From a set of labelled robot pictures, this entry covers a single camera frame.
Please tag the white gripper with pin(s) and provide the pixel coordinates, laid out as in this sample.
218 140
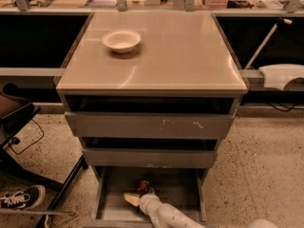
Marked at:
146 200

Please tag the red coke can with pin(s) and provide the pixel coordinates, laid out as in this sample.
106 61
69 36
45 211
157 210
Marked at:
144 187

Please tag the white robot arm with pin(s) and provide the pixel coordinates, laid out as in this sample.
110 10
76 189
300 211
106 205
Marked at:
162 215

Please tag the grey bottom drawer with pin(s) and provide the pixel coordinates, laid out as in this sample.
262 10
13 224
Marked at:
178 187

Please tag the grey drawer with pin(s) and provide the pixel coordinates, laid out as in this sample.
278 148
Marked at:
151 153
151 117
178 187

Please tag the grey middle drawer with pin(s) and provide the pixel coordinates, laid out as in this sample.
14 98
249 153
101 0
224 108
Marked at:
151 153

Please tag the grey drawer cabinet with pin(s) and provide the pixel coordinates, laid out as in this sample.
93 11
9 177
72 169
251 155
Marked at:
181 54

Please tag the grey top drawer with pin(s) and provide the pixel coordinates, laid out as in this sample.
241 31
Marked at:
151 117

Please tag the black white sneaker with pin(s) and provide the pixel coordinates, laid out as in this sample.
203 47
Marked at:
26 199

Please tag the white bowl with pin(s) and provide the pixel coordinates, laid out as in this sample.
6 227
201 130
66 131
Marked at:
121 40

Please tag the white plastic cover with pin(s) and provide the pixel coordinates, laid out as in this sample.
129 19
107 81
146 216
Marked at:
278 76

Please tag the white stick with black tip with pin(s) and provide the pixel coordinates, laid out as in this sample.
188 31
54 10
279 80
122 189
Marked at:
278 21

